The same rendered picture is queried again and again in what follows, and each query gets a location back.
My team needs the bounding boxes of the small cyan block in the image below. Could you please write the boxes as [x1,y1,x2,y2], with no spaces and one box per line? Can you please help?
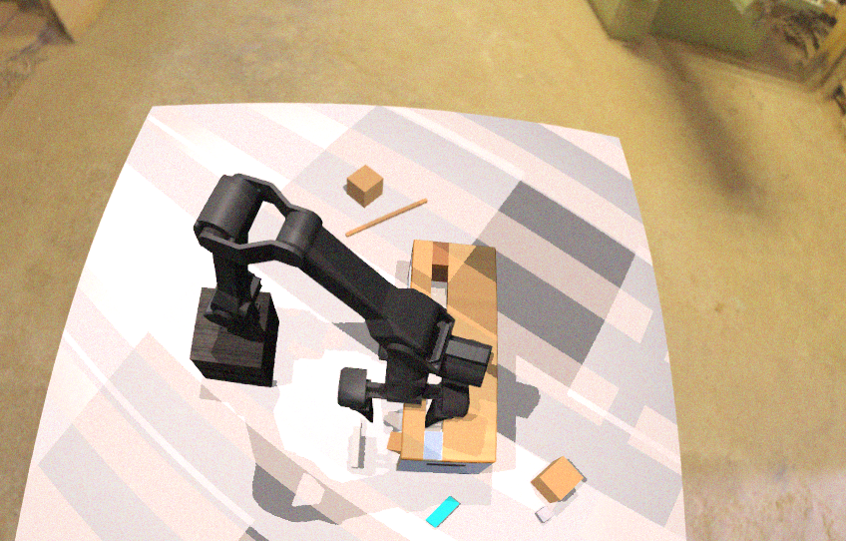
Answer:
[426,496,459,527]

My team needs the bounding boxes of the tan wooden stick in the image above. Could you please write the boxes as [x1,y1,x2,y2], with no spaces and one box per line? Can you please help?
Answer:
[345,198,428,239]

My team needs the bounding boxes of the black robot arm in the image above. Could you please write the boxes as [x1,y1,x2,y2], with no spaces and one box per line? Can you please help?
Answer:
[193,173,493,387]

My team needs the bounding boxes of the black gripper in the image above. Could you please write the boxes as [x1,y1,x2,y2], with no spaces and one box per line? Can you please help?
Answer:
[337,360,470,428]

